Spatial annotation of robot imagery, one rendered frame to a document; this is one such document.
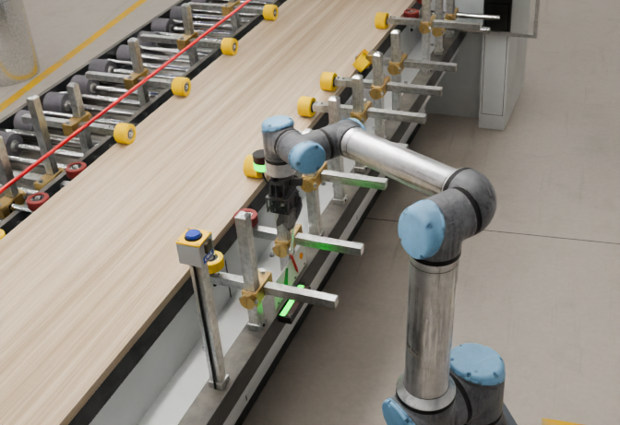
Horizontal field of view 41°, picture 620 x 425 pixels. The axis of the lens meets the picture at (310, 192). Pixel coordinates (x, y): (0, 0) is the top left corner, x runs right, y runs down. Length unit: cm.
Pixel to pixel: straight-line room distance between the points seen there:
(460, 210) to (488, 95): 333
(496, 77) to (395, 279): 163
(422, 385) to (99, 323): 94
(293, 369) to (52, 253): 120
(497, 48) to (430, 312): 321
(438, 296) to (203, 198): 125
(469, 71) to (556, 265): 160
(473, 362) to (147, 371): 93
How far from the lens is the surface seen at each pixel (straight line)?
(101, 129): 337
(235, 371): 248
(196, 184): 297
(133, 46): 374
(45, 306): 255
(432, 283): 183
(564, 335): 366
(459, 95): 525
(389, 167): 205
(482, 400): 223
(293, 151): 218
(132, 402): 245
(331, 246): 266
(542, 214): 439
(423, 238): 174
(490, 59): 497
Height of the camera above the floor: 240
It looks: 32 degrees down
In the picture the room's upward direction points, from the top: 5 degrees counter-clockwise
